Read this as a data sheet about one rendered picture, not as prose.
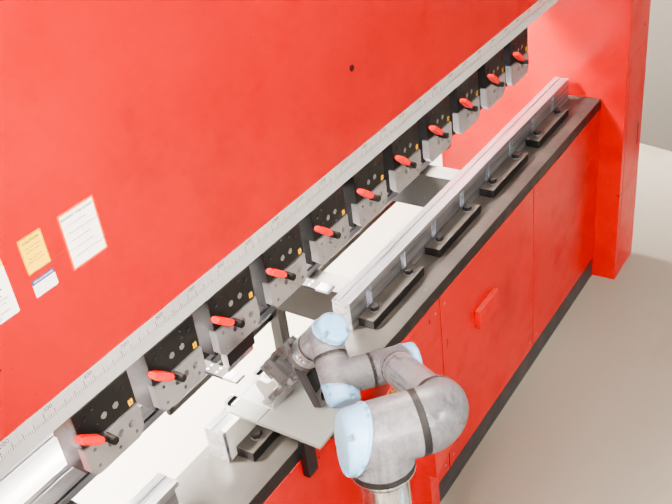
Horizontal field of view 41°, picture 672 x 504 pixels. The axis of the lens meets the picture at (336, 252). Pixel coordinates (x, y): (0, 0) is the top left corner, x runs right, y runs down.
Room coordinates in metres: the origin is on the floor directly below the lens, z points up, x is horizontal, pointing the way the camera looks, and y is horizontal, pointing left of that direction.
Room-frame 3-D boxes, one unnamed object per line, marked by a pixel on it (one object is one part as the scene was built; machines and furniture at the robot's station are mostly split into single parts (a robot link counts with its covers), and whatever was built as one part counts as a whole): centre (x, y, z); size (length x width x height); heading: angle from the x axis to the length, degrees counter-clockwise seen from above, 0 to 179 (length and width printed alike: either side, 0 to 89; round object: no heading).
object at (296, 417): (1.61, 0.15, 1.00); 0.26 x 0.18 x 0.01; 53
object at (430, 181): (3.01, -0.25, 0.81); 0.64 x 0.08 x 0.14; 53
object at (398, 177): (2.32, -0.21, 1.26); 0.15 x 0.09 x 0.17; 143
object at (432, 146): (2.48, -0.33, 1.26); 0.15 x 0.09 x 0.17; 143
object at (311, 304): (2.41, 0.20, 0.81); 0.64 x 0.08 x 0.14; 53
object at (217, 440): (1.74, 0.23, 0.92); 0.39 x 0.06 x 0.10; 143
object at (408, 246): (2.71, -0.50, 0.92); 1.68 x 0.06 x 0.10; 143
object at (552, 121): (3.10, -0.87, 0.89); 0.30 x 0.05 x 0.03; 143
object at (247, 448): (1.70, 0.19, 0.89); 0.30 x 0.05 x 0.03; 143
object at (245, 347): (1.70, 0.26, 1.13); 0.10 x 0.02 x 0.10; 143
